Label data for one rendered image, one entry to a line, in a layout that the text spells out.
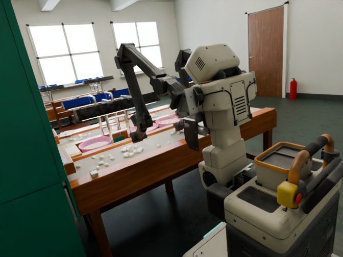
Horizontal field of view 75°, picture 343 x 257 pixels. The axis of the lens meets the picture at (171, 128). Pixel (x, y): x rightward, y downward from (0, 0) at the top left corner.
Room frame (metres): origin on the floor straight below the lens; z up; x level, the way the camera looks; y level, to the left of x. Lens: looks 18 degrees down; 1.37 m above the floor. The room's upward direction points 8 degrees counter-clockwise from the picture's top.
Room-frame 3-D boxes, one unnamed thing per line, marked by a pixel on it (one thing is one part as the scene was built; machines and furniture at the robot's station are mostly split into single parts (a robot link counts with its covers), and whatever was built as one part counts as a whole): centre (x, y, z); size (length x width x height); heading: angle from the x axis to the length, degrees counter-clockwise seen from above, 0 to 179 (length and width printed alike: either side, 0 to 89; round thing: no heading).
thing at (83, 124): (3.47, 1.53, 0.45); 0.44 x 0.44 x 0.91; 31
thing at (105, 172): (1.56, -0.17, 0.67); 1.81 x 0.12 x 0.19; 121
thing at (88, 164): (1.74, -0.07, 0.73); 1.81 x 0.30 x 0.02; 121
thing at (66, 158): (1.29, 0.69, 0.83); 0.30 x 0.06 x 0.07; 31
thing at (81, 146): (1.73, 0.63, 0.72); 0.27 x 0.27 x 0.10
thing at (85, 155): (1.90, 0.03, 0.71); 1.81 x 0.06 x 0.11; 121
